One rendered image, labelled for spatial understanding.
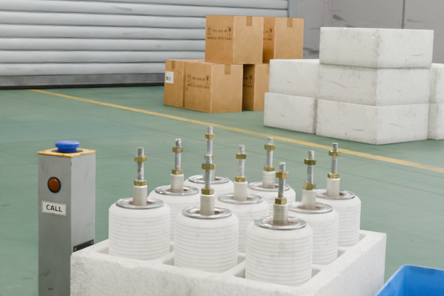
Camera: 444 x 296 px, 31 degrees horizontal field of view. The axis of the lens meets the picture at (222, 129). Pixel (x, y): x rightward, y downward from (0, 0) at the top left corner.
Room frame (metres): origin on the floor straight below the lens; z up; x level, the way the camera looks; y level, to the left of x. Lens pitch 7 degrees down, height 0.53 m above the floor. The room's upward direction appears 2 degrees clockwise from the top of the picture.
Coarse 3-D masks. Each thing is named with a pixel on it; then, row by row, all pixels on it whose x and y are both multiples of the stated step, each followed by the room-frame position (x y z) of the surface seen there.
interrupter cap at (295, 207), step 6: (288, 204) 1.26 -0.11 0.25; (294, 204) 1.26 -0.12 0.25; (300, 204) 1.27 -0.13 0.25; (318, 204) 1.27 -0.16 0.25; (324, 204) 1.27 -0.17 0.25; (288, 210) 1.23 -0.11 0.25; (294, 210) 1.22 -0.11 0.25; (300, 210) 1.22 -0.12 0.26; (306, 210) 1.22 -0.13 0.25; (312, 210) 1.22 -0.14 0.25; (318, 210) 1.22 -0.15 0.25; (324, 210) 1.22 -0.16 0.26; (330, 210) 1.23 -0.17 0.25
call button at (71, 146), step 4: (56, 144) 1.35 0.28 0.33; (60, 144) 1.34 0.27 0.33; (64, 144) 1.34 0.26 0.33; (68, 144) 1.34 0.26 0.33; (72, 144) 1.34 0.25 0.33; (76, 144) 1.35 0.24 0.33; (60, 148) 1.34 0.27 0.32; (64, 148) 1.34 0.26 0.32; (68, 148) 1.34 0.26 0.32; (72, 148) 1.34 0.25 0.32; (76, 148) 1.36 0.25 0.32
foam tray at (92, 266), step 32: (96, 256) 1.20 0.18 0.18; (352, 256) 1.23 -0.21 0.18; (384, 256) 1.38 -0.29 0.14; (96, 288) 1.19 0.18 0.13; (128, 288) 1.16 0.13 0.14; (160, 288) 1.14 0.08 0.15; (192, 288) 1.12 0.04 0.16; (224, 288) 1.09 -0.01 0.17; (256, 288) 1.07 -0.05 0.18; (288, 288) 1.07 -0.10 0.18; (320, 288) 1.08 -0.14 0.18; (352, 288) 1.21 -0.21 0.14
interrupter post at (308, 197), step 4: (304, 192) 1.24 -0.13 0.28; (308, 192) 1.24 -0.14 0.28; (312, 192) 1.24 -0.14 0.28; (304, 196) 1.24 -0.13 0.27; (308, 196) 1.24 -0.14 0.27; (312, 196) 1.24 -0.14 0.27; (304, 200) 1.24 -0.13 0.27; (308, 200) 1.24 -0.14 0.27; (312, 200) 1.24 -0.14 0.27; (304, 204) 1.24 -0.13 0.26; (308, 204) 1.24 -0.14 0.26; (312, 204) 1.24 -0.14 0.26; (304, 208) 1.24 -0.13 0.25; (308, 208) 1.24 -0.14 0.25; (312, 208) 1.24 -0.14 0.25
